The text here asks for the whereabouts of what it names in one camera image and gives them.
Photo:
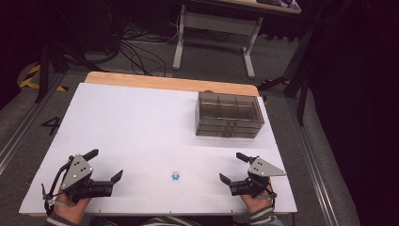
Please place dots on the person's striped clothing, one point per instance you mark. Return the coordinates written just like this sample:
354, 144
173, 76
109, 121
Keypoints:
171, 221

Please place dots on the person's left hand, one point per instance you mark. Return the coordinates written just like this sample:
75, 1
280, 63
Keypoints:
72, 209

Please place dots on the transparent grey drawer box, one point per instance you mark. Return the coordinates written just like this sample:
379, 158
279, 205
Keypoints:
229, 114

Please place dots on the white board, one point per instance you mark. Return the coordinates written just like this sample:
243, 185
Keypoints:
131, 135

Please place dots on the white-legged wooden desk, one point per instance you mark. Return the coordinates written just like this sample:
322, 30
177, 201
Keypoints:
216, 23

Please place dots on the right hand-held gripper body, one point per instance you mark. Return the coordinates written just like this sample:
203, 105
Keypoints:
262, 171

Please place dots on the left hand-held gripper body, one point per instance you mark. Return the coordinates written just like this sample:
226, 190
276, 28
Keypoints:
76, 171

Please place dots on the dark items on desk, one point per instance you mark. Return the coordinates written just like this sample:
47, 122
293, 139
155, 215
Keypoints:
279, 3

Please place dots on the small blue toy figure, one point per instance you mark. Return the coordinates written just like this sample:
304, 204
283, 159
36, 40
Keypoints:
176, 176

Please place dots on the wooden table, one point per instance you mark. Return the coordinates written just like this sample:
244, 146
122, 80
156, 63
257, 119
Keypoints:
163, 82

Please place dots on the aluminium floor rail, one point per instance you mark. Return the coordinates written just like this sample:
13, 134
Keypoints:
313, 163
25, 128

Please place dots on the black metal stand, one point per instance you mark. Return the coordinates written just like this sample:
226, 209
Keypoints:
298, 78
45, 62

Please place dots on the person's right hand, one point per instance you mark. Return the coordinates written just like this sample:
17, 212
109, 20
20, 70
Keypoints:
255, 203

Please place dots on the yellow black floor tape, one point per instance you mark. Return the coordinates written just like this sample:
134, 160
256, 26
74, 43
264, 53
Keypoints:
29, 80

